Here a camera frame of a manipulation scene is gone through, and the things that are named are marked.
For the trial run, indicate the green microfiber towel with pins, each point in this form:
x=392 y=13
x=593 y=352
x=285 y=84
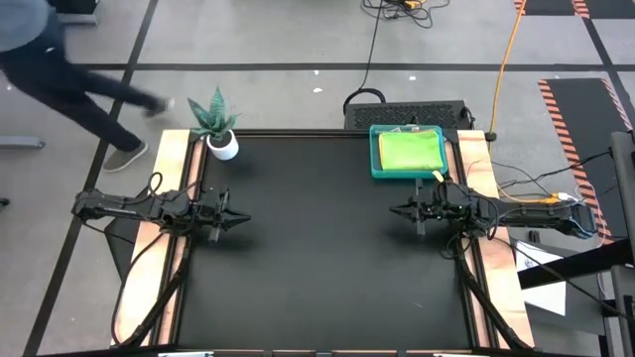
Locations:
x=412 y=151

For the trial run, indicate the right black frame strut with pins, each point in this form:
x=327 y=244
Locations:
x=488 y=302

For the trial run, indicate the yellow power connector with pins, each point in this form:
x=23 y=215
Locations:
x=549 y=200

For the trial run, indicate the person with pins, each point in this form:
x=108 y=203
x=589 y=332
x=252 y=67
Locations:
x=49 y=84

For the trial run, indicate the short grey desk foot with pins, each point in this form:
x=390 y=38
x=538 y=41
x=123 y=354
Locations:
x=22 y=144

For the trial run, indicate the white paper sheet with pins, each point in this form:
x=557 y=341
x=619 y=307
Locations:
x=546 y=297

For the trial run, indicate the left black frame strut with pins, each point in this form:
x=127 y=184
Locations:
x=159 y=302

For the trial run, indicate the right wooden table board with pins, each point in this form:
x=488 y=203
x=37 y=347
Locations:
x=501 y=277

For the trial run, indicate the large striped-edge floor mat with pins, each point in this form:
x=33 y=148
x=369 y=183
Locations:
x=585 y=129

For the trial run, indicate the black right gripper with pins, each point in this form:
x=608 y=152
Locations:
x=429 y=208

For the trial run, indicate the black frame strut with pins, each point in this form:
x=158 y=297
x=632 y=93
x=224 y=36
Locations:
x=488 y=302
x=159 y=302

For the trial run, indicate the small striped-edge floor mat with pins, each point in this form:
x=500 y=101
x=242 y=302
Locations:
x=550 y=6

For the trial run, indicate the grey post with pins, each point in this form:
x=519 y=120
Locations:
x=624 y=198

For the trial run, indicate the long grey desk foot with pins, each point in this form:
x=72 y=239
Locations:
x=79 y=19

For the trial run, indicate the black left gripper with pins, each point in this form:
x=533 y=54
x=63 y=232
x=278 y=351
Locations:
x=214 y=213

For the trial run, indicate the left wooden table board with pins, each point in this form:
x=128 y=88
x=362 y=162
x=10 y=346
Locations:
x=144 y=287

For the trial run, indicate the white plant pot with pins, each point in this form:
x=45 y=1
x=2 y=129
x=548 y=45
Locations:
x=223 y=149

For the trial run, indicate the black beam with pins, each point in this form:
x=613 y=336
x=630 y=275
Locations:
x=575 y=265

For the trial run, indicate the teal plastic bin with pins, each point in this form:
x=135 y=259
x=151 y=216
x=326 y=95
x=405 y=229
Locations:
x=374 y=168

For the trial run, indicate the wooden table board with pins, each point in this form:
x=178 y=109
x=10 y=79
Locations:
x=144 y=287
x=501 y=277

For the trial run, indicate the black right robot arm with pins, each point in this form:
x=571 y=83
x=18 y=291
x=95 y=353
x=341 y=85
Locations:
x=531 y=213

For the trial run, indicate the black computer case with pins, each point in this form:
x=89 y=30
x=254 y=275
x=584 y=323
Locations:
x=407 y=115

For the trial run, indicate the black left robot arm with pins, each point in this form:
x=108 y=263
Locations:
x=134 y=205

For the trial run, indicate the green artificial plant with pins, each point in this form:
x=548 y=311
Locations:
x=213 y=116

